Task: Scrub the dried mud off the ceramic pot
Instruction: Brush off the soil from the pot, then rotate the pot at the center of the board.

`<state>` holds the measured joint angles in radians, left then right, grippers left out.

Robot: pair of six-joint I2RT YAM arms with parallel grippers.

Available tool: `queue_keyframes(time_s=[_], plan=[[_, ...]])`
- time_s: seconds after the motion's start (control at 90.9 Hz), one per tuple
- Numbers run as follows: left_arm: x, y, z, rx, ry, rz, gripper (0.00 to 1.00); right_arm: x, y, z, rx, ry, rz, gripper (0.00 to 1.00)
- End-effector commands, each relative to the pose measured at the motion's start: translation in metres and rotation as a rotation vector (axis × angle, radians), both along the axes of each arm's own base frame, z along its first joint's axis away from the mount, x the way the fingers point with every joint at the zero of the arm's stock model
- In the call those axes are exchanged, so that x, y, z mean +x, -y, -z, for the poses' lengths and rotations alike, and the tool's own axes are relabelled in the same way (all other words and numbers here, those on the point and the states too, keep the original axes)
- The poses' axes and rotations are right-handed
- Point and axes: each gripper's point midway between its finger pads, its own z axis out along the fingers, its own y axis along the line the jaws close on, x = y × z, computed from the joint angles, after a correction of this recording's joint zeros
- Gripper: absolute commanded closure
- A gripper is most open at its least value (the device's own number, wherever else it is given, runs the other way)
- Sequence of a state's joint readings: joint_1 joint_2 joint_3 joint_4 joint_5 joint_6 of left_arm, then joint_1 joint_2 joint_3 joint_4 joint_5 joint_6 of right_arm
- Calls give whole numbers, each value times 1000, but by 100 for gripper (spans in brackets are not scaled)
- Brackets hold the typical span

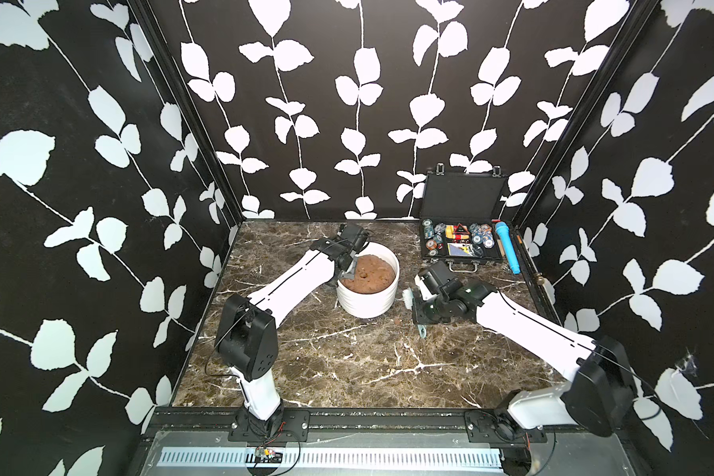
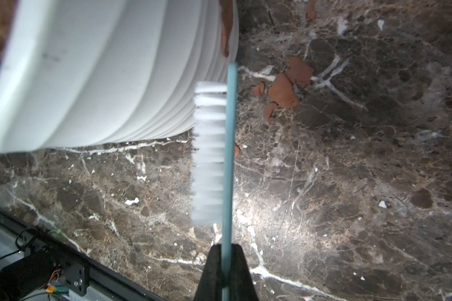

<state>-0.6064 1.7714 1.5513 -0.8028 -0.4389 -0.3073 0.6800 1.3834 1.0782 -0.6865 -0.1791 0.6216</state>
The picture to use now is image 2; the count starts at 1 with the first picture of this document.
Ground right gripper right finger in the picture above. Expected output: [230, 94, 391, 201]
[231, 244, 259, 301]

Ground white ribbed ceramic pot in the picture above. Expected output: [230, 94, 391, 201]
[0, 1, 239, 154]

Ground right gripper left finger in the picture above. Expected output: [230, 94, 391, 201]
[193, 245, 222, 301]

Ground brown dried mud flakes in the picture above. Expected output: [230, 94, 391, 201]
[218, 0, 317, 159]

